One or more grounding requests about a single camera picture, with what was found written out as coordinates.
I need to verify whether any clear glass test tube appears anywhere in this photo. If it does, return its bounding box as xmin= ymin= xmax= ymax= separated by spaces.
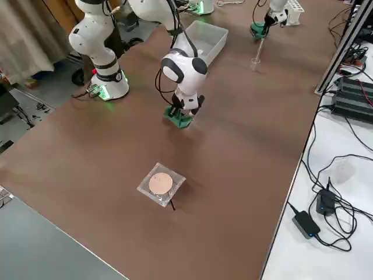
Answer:
xmin=255 ymin=38 xmax=265 ymax=61

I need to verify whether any white test tube rack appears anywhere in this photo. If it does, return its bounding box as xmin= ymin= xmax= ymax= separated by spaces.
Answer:
xmin=284 ymin=0 xmax=305 ymax=27

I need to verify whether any translucent white plastic box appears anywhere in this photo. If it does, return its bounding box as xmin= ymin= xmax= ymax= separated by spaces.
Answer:
xmin=184 ymin=20 xmax=230 ymax=67

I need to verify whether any black caster wheel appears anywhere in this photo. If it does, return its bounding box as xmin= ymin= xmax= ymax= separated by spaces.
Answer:
xmin=72 ymin=68 xmax=86 ymax=87

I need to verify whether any black power supply unit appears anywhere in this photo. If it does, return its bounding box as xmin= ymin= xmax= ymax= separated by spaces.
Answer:
xmin=334 ymin=76 xmax=373 ymax=102
xmin=331 ymin=94 xmax=373 ymax=125

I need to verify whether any black power adapter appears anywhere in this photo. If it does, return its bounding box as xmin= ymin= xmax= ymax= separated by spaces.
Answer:
xmin=292 ymin=210 xmax=321 ymax=240
xmin=316 ymin=188 xmax=340 ymax=216

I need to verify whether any beige curtain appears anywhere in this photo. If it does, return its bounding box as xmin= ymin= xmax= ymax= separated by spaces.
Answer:
xmin=0 ymin=0 xmax=85 ymax=79

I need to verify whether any grey side table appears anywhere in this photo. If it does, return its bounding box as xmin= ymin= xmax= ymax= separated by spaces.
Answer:
xmin=0 ymin=198 xmax=129 ymax=280

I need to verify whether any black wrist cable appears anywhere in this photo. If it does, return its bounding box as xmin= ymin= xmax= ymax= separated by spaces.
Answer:
xmin=155 ymin=0 xmax=202 ymax=106
xmin=251 ymin=0 xmax=262 ymax=26

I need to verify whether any wire gauze with round centre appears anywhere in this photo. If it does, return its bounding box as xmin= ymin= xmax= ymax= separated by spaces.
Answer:
xmin=136 ymin=162 xmax=187 ymax=208

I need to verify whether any aluminium frame post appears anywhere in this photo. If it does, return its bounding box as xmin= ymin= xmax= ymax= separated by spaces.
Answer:
xmin=314 ymin=0 xmax=373 ymax=95

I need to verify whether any black base cable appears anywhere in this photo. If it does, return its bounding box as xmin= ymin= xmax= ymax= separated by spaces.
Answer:
xmin=71 ymin=84 xmax=100 ymax=100

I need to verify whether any black adapter cable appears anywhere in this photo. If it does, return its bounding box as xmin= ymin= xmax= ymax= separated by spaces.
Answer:
xmin=302 ymin=154 xmax=373 ymax=253

